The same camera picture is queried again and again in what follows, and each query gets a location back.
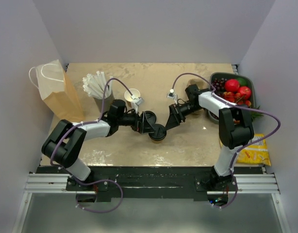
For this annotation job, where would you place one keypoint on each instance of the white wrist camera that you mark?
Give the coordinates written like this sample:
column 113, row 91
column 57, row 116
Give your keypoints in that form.
column 172, row 95
column 135, row 103

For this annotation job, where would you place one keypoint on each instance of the grey fruit tray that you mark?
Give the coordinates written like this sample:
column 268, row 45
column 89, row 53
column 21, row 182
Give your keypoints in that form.
column 229, row 76

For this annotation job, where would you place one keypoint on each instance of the dark red grapes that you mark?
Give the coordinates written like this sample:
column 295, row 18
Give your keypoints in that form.
column 219, row 84

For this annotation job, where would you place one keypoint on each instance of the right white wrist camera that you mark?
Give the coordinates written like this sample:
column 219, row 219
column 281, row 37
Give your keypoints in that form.
column 172, row 95

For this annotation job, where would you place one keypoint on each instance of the black plastic cup lid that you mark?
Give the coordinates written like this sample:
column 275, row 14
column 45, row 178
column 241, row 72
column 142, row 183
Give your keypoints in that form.
column 158, row 131

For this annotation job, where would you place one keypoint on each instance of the red yellow cherries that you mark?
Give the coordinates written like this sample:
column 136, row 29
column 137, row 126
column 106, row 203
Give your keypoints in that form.
column 237, row 98

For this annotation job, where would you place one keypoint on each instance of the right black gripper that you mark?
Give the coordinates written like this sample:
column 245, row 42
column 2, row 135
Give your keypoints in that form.
column 173, row 122

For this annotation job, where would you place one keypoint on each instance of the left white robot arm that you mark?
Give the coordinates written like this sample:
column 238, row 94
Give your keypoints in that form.
column 64, row 143

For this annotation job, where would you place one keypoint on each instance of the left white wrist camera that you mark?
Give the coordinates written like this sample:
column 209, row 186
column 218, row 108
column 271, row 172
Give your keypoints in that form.
column 135, row 103

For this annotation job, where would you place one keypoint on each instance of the red apple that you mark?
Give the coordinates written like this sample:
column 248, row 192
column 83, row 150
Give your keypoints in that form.
column 232, row 85
column 244, row 92

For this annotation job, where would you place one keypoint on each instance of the green lime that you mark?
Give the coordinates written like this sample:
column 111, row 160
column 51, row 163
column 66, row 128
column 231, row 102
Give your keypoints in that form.
column 242, row 81

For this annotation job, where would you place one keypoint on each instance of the grey straw holder tin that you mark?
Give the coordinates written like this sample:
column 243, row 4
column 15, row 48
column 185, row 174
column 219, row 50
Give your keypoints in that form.
column 104, row 105

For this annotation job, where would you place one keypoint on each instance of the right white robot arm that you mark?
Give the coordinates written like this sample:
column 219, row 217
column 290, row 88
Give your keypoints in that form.
column 235, row 125

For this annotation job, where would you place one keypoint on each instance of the cardboard cup carrier tray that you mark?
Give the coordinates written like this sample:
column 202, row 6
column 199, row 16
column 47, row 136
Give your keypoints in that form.
column 201, row 85

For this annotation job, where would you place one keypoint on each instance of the yellow snack packet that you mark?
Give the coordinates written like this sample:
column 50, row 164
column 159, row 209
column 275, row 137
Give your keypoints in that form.
column 256, row 154

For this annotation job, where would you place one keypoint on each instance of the brown paper coffee cup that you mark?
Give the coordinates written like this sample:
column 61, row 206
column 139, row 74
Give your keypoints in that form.
column 129, row 95

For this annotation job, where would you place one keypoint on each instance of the brown paper bag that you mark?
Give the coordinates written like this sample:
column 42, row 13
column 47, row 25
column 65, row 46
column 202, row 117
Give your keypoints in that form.
column 57, row 91

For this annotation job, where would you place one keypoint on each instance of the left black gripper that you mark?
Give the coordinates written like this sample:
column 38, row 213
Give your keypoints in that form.
column 141, row 125

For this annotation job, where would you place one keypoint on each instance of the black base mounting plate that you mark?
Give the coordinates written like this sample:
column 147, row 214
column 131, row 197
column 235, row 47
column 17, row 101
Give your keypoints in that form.
column 108, row 182

